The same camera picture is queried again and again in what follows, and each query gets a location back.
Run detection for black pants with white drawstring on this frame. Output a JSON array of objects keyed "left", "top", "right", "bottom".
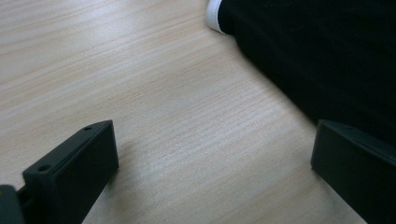
[{"left": 205, "top": 0, "right": 396, "bottom": 147}]

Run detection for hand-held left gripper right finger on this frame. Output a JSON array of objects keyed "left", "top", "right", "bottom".
[{"left": 310, "top": 119, "right": 396, "bottom": 224}]

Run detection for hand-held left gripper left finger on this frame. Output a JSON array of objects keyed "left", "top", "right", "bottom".
[{"left": 21, "top": 119, "right": 120, "bottom": 224}]

